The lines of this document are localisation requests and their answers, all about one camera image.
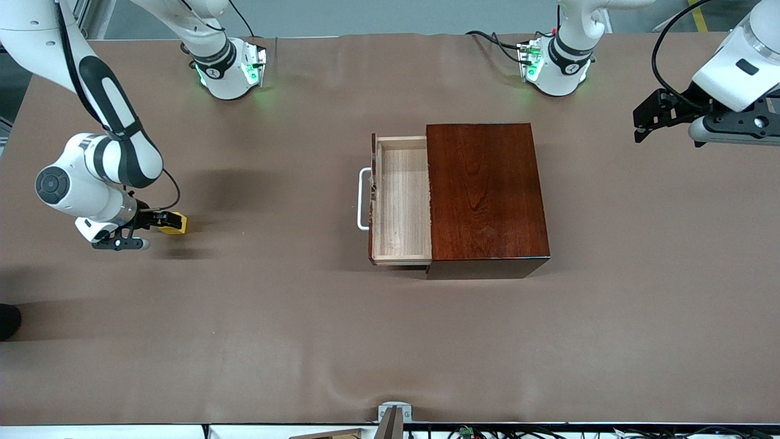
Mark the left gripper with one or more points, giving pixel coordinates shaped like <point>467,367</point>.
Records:
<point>687,104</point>

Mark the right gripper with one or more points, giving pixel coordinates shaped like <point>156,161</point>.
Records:
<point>144,219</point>

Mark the yellow block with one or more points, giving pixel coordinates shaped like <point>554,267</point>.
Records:
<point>180,227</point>

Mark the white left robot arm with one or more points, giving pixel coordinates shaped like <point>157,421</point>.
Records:
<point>567,61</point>

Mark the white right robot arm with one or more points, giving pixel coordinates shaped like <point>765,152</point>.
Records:
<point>61,189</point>

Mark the table cover sheet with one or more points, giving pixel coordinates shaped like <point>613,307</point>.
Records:
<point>244,335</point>

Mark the metal base connector plate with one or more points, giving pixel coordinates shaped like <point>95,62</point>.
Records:
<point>529,61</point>
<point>255,64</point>

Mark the black shoe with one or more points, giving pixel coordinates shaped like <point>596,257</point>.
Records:
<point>8,322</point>

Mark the dark brown wooden cabinet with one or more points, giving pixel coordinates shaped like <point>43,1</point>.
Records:
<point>487,195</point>

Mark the small green connector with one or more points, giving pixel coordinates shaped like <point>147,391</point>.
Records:
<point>467,431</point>

